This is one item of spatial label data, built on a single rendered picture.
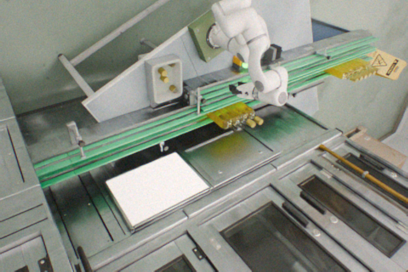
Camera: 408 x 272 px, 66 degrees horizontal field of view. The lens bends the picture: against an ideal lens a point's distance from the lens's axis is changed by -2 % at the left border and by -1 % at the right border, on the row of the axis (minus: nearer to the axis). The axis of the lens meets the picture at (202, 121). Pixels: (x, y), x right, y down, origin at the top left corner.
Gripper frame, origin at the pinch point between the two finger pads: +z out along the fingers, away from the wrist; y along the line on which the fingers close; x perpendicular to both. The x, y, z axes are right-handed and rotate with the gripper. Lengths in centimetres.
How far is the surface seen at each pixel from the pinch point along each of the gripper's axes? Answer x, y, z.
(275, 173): -49, 13, -10
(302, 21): 15, 96, 40
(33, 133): -22, -84, 93
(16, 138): -1, -92, 27
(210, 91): -9.2, 4.6, 29.6
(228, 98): -16.5, 17.0, 29.9
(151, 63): 13.0, -24.7, 35.6
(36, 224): -14, -95, -19
